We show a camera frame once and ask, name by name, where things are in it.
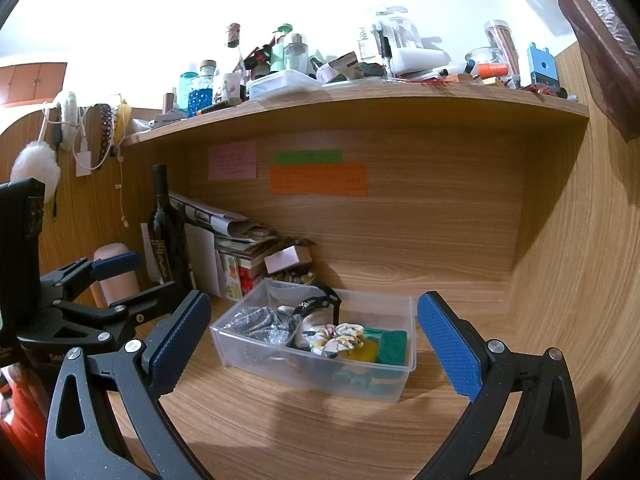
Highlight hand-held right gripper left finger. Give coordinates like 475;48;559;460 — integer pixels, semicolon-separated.
44;289;213;480

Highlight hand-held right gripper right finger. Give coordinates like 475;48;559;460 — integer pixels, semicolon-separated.
415;290;583;480

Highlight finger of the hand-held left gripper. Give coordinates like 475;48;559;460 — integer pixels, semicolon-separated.
51;281;181;347
40;251;142;306

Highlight green scouring sponge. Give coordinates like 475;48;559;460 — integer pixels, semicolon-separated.
362;327;408;366

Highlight yellow sponge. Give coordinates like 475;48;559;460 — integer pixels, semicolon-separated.
345;338;381;363

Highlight grey patterned scrunchie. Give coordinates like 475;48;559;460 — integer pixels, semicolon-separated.
222;306;301;346

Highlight floral scrunchie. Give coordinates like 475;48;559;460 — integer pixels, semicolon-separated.
302;324;368;358

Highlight clear plastic storage box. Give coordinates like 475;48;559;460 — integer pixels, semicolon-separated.
210;278;418;404

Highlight black patterned headband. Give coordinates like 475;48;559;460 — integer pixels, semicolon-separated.
291;284;342;328

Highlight beige cylinder bottle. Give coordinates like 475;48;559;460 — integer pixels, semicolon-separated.
92;242;143;311

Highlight white written paper sheet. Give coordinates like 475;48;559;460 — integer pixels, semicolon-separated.
140;222;153;281

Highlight dark wine bottle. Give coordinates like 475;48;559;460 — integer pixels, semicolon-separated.
146;164;197;291

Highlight white fluffy pompom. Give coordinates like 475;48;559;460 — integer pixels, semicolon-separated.
10;141;62;204

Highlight white standing card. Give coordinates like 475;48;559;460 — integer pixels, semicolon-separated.
184;222;223;298

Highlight white box with coloured dots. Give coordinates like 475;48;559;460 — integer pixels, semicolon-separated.
220;252;246;301

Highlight red box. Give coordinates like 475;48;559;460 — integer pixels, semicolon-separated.
239;260;266;296

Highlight rolled newspaper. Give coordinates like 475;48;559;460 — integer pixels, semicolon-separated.
167;191;253;238

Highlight stack of books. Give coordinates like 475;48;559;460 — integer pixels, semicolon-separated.
215;227;281;271

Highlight black lace headband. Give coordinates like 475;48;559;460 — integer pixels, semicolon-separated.
95;103;115;171

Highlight small cardboard box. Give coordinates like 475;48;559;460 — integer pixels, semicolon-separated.
263;246;313;276

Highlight white fuzzy brush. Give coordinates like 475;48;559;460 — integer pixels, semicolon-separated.
59;91;81;151

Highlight person's red clothing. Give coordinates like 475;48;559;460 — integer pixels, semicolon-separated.
0;360;56;466

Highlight yellow hanging item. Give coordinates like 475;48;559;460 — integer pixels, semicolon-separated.
112;100;133;147

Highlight pink sticky note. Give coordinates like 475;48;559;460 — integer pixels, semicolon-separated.
208;141;259;181

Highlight blue patterned glass bottle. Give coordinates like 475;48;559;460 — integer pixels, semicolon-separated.
187;60;218;117

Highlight teal transparent bottle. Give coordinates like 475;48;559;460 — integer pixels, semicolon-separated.
179;71;201;111

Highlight orange paper note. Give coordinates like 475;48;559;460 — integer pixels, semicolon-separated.
269;163;368;197

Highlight green paper note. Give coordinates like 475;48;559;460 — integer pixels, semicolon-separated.
275;150;343;165

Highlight corked bottle with white label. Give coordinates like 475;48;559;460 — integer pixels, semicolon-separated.
220;23;249;103

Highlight clear lidded plastic container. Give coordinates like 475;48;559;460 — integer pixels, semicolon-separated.
247;70;323;101

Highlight wooden shelf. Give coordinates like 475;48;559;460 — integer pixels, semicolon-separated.
120;82;591;148

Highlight green cap bottle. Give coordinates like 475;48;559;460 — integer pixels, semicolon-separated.
270;24;293;73

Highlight glass shaker with silver lid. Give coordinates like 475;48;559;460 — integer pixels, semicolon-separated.
283;32;309;75

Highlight round glass jar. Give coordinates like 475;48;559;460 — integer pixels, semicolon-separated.
465;46;502;78

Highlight black dropper bottle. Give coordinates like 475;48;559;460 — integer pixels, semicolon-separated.
377;30;393;81

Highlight tall jar with sticks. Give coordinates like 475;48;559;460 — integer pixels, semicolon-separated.
483;20;522;76

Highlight clear acrylic organizer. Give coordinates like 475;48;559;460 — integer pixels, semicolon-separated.
367;4;423;76

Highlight mauve tied curtain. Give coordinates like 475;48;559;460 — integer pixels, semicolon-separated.
555;0;640;143

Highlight beige earphone cable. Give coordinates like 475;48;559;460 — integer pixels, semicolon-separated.
116;150;132;228

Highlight white charger with cable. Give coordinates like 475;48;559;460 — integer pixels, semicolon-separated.
42;102;96;177

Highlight brown wall cabinets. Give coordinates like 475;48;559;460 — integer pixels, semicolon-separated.
0;62;68;108

